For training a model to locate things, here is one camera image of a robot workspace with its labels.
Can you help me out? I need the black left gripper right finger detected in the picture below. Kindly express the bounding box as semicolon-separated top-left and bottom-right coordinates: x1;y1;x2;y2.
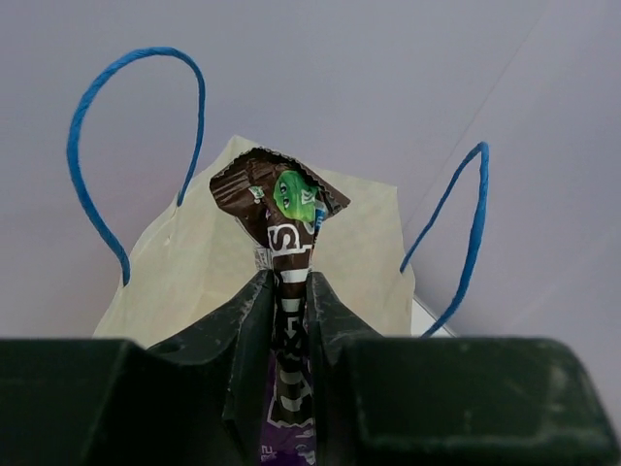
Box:
307;272;620;465

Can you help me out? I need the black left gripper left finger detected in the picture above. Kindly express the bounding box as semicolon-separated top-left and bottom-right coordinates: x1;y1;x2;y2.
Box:
1;271;272;465

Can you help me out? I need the purple brown candy packet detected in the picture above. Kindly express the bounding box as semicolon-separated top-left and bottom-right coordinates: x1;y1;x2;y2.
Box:
210;147;350;465

